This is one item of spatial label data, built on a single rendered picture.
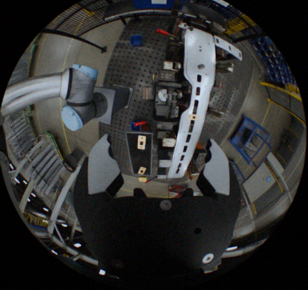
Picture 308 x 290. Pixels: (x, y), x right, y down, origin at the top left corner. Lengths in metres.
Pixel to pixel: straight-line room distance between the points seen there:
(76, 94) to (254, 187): 8.55
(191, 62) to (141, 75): 0.46
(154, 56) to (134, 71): 0.23
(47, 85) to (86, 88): 0.14
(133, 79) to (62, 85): 0.67
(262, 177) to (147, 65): 8.33
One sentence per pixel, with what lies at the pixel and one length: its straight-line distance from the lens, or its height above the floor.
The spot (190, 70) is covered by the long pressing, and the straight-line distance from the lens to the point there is 0.59.
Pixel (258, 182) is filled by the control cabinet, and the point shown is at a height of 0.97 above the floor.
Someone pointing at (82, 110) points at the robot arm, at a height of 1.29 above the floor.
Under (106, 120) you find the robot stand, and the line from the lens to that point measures 0.55.
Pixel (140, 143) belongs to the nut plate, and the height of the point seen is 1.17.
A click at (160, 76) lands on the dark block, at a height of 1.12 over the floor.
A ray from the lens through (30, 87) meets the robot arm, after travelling 0.33.
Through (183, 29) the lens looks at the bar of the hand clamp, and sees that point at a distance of 0.45.
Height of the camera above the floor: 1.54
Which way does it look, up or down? 58 degrees down
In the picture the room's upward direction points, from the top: 175 degrees counter-clockwise
